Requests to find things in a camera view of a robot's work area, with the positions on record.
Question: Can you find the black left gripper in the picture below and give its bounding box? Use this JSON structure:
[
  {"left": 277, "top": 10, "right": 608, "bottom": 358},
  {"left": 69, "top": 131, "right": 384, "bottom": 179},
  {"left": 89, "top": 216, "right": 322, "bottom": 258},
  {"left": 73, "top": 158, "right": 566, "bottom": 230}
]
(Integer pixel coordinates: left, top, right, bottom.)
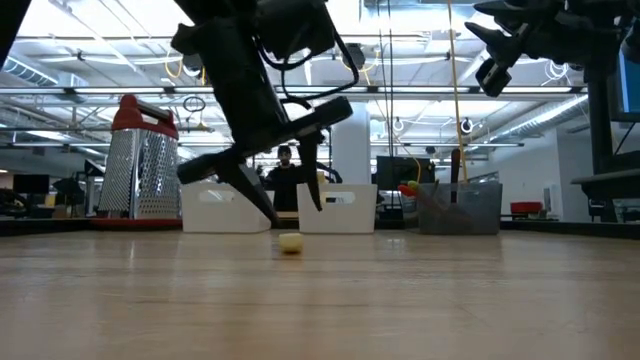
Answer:
[{"left": 169, "top": 21, "right": 355, "bottom": 230}]

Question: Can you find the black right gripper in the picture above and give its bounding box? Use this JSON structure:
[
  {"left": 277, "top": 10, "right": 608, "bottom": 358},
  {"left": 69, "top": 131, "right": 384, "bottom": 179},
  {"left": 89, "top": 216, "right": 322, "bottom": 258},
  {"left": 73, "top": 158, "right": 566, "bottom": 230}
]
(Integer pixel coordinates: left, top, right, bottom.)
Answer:
[{"left": 463, "top": 0, "right": 622, "bottom": 99}]

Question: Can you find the dark brown wooden spoon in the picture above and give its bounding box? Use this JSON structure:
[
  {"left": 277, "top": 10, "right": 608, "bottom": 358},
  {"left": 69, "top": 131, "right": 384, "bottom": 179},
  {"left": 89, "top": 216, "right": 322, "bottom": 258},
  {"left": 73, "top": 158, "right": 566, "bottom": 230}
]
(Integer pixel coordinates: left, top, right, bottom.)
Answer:
[{"left": 449, "top": 147, "right": 463, "bottom": 205}]

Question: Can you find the person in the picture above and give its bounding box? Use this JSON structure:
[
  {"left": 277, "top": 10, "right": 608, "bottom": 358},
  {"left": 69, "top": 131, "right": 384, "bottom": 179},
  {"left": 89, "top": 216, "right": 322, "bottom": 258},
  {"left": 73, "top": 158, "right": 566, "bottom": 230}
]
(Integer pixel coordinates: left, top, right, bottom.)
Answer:
[{"left": 259, "top": 144, "right": 307, "bottom": 213}]

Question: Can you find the white plastic bin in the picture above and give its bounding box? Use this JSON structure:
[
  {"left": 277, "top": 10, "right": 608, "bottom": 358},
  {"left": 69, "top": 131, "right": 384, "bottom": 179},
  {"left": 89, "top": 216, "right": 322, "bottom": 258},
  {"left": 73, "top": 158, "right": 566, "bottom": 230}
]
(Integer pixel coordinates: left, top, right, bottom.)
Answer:
[
  {"left": 180, "top": 181, "right": 276, "bottom": 235},
  {"left": 295, "top": 183, "right": 379, "bottom": 236}
]

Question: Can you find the white building column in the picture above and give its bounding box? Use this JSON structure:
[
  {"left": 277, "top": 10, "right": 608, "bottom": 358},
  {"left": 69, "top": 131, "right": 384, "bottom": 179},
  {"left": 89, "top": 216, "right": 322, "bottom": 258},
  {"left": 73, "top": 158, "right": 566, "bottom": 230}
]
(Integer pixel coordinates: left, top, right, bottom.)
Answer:
[{"left": 330, "top": 101, "right": 373, "bottom": 186}]

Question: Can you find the black background monitor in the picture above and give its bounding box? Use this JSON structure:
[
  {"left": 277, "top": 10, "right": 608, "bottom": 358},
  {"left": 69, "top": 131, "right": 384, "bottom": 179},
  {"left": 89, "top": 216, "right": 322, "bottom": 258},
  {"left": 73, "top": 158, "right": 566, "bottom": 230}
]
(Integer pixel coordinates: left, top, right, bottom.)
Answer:
[{"left": 375, "top": 155, "right": 437, "bottom": 193}]

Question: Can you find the black computer monitor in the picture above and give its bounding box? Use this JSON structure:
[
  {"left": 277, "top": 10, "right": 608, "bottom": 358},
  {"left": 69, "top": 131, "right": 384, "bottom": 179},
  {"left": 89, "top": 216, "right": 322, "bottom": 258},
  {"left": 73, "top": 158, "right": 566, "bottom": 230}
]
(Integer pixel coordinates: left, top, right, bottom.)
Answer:
[{"left": 601, "top": 49, "right": 640, "bottom": 125}]

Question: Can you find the red background container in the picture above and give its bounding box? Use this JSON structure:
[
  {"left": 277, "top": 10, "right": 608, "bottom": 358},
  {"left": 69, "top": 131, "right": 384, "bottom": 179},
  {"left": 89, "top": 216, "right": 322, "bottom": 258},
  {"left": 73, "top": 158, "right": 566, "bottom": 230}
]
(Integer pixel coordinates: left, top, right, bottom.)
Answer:
[{"left": 509, "top": 201, "right": 544, "bottom": 217}]

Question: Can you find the grey computer desk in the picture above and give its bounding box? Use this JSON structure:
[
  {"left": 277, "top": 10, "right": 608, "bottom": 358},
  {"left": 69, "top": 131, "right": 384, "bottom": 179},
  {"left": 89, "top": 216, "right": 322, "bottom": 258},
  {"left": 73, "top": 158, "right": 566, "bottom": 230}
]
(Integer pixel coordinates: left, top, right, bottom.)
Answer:
[{"left": 569, "top": 64, "right": 640, "bottom": 225}]

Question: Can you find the grey translucent plastic bin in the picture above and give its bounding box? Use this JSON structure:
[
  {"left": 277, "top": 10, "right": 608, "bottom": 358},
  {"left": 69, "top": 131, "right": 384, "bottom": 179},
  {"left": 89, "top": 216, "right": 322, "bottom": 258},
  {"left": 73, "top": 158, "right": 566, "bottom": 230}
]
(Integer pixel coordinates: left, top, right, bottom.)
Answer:
[{"left": 416, "top": 181, "right": 504, "bottom": 237}]

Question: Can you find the small dark background monitor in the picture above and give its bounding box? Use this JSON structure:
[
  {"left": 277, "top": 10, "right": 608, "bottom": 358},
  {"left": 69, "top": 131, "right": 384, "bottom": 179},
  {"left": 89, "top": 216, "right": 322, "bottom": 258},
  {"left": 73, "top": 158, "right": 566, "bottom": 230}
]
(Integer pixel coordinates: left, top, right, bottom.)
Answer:
[{"left": 11, "top": 174, "right": 52, "bottom": 197}]

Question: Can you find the yellow cable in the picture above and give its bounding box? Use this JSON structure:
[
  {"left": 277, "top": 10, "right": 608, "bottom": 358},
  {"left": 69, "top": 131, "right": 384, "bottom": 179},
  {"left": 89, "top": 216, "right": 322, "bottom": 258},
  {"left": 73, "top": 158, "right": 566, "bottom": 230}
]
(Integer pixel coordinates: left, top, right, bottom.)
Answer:
[{"left": 445, "top": 0, "right": 470, "bottom": 184}]

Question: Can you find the black hanging cable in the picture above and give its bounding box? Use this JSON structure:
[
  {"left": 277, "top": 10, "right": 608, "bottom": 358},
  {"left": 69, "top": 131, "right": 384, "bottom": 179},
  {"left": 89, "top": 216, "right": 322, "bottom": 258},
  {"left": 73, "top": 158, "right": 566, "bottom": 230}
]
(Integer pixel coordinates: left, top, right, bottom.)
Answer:
[{"left": 377, "top": 0, "right": 397, "bottom": 169}]

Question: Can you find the steel box grater red handle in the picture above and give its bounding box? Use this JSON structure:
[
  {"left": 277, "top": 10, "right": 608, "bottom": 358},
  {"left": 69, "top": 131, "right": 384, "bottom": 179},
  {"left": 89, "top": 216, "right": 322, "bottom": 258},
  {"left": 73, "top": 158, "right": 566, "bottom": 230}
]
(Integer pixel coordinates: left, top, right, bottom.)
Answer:
[{"left": 91, "top": 94, "right": 184, "bottom": 232}]

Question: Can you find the black ceiling cable reel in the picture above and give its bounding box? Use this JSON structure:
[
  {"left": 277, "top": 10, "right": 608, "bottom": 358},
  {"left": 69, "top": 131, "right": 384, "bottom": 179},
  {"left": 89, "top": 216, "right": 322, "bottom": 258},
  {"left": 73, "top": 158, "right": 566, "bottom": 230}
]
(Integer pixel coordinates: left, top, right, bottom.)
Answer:
[{"left": 343, "top": 42, "right": 368, "bottom": 72}]

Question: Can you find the black aluminium table frame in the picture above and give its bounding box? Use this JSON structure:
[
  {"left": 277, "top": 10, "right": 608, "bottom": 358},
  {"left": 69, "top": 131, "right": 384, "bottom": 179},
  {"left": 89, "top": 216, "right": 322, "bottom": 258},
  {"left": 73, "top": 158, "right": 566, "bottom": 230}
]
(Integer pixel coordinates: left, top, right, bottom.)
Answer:
[{"left": 0, "top": 217, "right": 640, "bottom": 241}]

